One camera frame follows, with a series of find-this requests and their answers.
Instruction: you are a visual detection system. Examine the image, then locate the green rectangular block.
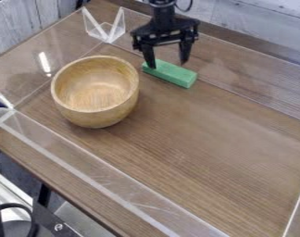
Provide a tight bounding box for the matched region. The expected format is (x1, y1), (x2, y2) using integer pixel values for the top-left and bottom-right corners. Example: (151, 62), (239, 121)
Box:
(142, 59), (198, 89)

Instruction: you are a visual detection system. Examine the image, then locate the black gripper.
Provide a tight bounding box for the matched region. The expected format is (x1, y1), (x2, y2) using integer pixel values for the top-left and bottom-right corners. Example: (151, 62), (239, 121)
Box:
(130, 18), (199, 69)

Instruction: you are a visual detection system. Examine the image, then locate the light wooden bowl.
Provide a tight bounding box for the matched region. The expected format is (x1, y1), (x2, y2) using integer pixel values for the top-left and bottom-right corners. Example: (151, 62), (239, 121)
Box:
(50, 55), (140, 128)

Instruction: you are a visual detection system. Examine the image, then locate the clear acrylic tray wall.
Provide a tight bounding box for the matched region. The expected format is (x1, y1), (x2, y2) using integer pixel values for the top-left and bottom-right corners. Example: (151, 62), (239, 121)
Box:
(0, 94), (229, 237)

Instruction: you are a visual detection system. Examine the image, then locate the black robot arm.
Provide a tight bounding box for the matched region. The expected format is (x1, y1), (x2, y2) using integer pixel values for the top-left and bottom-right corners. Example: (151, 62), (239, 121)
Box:
(130, 0), (199, 69)

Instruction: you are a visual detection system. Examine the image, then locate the black cable loop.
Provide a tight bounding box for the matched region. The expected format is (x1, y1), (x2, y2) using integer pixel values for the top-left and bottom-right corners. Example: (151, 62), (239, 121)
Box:
(0, 202), (39, 237)

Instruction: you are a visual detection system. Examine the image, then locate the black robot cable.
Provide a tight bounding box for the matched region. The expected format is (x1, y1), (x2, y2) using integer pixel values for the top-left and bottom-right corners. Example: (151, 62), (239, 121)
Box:
(174, 0), (194, 13)

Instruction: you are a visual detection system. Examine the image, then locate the clear acrylic corner bracket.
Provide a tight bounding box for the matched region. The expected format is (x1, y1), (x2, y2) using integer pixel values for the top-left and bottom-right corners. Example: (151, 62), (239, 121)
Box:
(82, 7), (124, 44)

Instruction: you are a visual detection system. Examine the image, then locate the black table leg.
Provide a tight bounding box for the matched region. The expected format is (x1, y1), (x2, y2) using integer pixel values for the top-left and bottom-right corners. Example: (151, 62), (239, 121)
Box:
(38, 184), (51, 207)

